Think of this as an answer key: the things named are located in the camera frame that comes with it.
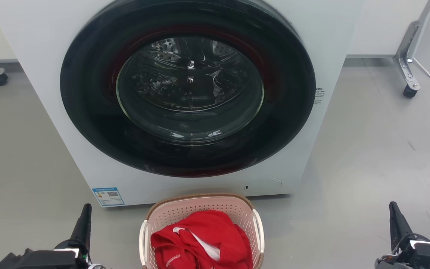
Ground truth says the silver metal leg with caster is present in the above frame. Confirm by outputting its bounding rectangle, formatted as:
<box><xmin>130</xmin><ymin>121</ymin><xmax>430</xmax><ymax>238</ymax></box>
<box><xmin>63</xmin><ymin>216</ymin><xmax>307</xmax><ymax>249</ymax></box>
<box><xmin>393</xmin><ymin>0</ymin><xmax>430</xmax><ymax>99</ymax></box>

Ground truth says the blue energy label sticker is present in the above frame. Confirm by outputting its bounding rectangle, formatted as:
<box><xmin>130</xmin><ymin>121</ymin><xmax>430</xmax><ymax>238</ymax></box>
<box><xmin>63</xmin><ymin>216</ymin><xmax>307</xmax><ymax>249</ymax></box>
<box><xmin>91</xmin><ymin>186</ymin><xmax>125</xmax><ymax>207</ymax></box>

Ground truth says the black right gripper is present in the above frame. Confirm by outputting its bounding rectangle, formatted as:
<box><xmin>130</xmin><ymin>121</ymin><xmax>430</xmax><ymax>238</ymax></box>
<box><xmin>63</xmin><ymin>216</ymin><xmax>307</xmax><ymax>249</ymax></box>
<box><xmin>374</xmin><ymin>201</ymin><xmax>430</xmax><ymax>269</ymax></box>

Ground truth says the red garment with white trim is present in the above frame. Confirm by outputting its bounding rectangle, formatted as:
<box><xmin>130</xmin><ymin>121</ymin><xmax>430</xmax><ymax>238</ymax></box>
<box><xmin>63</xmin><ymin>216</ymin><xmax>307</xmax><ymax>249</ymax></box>
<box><xmin>150</xmin><ymin>210</ymin><xmax>254</xmax><ymax>269</ymax></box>

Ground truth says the small printed text sticker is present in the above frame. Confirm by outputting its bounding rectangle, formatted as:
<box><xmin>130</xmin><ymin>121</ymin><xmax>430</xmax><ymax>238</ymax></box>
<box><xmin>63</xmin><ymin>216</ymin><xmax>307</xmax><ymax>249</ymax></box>
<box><xmin>314</xmin><ymin>87</ymin><xmax>328</xmax><ymax>105</ymax></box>

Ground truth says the pink plastic laundry basket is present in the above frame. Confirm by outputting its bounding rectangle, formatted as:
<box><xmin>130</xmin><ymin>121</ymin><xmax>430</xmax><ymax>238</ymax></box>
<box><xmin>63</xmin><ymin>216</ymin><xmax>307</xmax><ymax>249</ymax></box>
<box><xmin>138</xmin><ymin>193</ymin><xmax>265</xmax><ymax>269</ymax></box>

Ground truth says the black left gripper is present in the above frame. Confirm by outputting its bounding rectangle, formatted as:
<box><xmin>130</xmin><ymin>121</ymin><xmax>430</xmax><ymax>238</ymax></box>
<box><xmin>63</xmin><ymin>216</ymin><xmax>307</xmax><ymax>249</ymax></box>
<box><xmin>24</xmin><ymin>204</ymin><xmax>106</xmax><ymax>269</ymax></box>

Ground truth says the round white filter cover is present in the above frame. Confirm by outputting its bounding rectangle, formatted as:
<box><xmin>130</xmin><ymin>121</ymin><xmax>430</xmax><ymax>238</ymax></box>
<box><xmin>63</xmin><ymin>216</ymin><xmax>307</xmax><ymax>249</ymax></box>
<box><xmin>243</xmin><ymin>177</ymin><xmax>283</xmax><ymax>195</ymax></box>

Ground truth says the black round glass washer door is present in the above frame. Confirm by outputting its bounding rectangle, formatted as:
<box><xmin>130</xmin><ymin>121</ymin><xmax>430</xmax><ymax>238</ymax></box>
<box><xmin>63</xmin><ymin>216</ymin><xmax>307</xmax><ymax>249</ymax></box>
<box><xmin>60</xmin><ymin>0</ymin><xmax>317</xmax><ymax>178</ymax></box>

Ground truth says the white washing machine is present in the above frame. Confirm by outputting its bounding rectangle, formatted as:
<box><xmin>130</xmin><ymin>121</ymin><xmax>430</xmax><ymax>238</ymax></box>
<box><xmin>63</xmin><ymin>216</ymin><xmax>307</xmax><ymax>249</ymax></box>
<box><xmin>0</xmin><ymin>0</ymin><xmax>365</xmax><ymax>208</ymax></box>

